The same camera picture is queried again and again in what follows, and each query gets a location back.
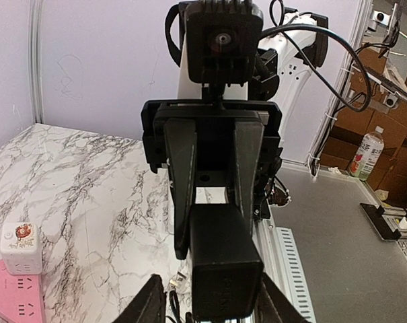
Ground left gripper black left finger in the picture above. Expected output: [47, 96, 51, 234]
[114, 274, 166, 323]

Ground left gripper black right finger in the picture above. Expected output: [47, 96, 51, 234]
[256, 273, 309, 323]

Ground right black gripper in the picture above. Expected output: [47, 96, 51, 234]
[141, 99, 282, 259]

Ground pink triangular power strip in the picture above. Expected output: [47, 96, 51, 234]
[0, 260, 46, 322]

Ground white cube socket adapter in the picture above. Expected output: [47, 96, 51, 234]
[0, 222, 42, 275]

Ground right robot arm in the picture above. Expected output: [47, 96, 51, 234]
[141, 1, 328, 260]

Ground plastic drink bottle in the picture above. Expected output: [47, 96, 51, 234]
[347, 126, 384, 181]

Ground brown cardboard boxes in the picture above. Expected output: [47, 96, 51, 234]
[319, 46, 407, 209]

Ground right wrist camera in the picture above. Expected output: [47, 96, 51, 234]
[184, 1, 264, 86]

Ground left aluminium frame post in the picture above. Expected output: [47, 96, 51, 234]
[28, 0, 44, 124]

